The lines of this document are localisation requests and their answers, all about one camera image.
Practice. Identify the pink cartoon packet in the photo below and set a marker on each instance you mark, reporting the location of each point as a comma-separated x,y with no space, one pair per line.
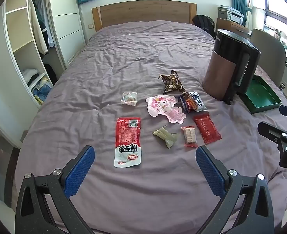
158,106

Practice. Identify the black backpack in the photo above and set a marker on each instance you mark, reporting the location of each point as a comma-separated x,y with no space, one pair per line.
203,23

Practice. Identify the white hanging jacket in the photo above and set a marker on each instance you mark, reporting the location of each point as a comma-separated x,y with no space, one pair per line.
37,29

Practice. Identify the window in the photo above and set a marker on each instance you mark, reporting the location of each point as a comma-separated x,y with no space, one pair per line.
277,7

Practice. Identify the brown wafer packet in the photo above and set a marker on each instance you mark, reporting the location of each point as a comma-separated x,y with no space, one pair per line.
172,82

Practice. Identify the bed with purple sheet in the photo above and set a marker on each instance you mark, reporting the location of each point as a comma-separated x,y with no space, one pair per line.
109,65

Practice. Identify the green tray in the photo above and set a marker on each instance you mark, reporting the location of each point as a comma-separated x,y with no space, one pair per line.
258,95

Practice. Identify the small clear candy packet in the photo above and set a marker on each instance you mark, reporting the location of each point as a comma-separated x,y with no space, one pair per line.
129,98

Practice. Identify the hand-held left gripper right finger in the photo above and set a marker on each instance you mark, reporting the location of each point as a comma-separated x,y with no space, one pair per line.
208,173

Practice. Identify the white printer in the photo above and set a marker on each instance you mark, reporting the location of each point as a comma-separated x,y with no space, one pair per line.
232,14

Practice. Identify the black bag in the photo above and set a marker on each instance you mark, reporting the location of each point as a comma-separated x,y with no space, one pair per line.
50,73

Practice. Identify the folded white and dark clothes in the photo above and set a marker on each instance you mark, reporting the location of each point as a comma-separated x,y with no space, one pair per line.
30,74

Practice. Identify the beige chair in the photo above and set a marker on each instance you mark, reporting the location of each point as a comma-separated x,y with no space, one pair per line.
268,48

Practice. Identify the brown and black electric kettle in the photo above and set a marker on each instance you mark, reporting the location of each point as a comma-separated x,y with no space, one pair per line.
219,73

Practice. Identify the wooden headboard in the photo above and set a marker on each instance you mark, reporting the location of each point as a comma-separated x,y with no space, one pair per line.
146,14

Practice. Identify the small green packet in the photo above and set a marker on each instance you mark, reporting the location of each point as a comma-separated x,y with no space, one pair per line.
166,137

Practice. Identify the wooden desk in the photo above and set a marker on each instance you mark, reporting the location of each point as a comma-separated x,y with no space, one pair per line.
231,28

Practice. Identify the white open shelf unit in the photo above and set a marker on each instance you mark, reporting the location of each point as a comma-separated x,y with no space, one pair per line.
14,41

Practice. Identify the pile of colourful clothes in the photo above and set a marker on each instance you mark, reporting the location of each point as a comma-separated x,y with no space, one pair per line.
42,91

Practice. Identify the wall switch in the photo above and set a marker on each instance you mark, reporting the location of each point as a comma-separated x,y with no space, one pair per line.
91,25

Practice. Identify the white wardrobe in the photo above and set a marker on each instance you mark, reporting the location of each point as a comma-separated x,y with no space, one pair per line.
65,17

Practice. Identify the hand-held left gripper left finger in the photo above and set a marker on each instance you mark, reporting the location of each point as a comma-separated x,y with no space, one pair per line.
81,170

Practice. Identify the long red and white packet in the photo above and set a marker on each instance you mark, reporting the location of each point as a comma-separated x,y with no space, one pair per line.
127,136

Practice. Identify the dark hanging jacket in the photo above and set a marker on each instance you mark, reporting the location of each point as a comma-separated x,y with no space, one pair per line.
44,24

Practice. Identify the brown and white snack bag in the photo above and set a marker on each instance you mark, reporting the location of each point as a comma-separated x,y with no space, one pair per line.
192,102

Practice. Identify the clear biscuit packet red ends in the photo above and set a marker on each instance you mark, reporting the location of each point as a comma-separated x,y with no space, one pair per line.
189,136

